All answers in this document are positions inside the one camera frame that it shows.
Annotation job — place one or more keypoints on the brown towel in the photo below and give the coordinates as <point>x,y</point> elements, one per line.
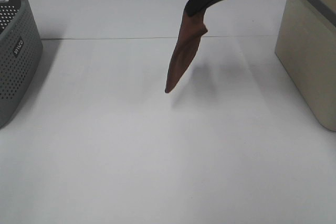
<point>189,37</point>

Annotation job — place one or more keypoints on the beige basket with grey rim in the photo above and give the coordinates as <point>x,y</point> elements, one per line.
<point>306,48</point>

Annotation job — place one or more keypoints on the grey perforated laundry basket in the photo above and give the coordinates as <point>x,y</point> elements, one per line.
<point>21,51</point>

